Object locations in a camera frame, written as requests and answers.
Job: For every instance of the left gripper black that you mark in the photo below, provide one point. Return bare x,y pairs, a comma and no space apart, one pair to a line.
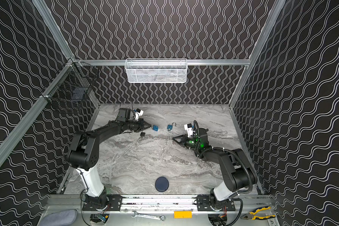
141,124

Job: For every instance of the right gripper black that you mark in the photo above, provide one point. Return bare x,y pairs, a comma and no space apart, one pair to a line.
183,139

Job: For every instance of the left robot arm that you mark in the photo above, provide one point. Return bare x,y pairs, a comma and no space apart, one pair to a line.
83,154

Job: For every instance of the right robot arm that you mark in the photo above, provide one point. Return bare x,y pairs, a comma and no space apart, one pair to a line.
237,172

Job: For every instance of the dark round disc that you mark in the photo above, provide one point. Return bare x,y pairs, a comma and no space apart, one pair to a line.
161,184

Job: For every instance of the yellow label block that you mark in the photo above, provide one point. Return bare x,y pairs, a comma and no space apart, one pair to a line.
182,214

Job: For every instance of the steel wrench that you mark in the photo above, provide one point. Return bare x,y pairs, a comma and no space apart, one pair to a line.
142,215

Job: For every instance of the grey cloth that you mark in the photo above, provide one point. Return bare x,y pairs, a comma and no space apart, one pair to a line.
62,218

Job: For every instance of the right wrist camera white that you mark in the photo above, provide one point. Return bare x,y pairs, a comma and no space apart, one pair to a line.
189,129

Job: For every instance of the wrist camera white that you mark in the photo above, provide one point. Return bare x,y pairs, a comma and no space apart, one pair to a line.
138,113
189,129

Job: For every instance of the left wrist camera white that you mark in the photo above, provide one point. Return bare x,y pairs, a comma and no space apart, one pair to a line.
138,113

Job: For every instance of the white wire basket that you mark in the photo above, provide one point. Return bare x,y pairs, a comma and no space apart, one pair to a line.
156,70

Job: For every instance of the black wire basket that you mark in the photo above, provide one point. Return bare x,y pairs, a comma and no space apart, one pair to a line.
72,92

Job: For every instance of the yellow handled pliers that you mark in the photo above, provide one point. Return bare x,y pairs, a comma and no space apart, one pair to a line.
253,215

